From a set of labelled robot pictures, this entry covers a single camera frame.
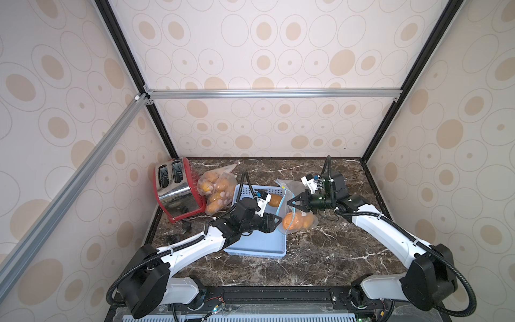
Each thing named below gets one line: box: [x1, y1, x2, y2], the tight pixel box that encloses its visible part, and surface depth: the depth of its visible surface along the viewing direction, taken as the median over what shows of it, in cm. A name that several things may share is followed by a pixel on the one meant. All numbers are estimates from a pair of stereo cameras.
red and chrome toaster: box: [152, 156, 206, 224], surface depth 94 cm
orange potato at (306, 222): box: [299, 213, 316, 229], surface depth 89 cm
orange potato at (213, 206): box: [205, 199, 223, 215], surface depth 92 cm
